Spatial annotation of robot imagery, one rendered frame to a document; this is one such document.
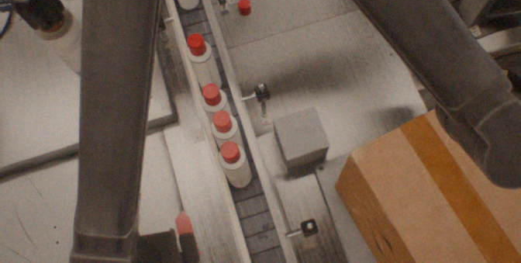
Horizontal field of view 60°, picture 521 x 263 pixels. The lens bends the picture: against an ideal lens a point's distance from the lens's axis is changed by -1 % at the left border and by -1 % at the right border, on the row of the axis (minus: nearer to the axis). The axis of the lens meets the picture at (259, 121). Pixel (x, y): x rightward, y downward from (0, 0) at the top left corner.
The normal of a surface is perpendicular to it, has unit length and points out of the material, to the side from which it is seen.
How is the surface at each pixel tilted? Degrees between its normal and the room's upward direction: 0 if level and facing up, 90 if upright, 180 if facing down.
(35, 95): 0
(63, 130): 0
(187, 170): 0
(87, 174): 50
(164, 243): 39
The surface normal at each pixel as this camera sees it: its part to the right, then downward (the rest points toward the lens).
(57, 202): -0.05, -0.34
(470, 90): -0.13, 0.36
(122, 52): 0.14, 0.51
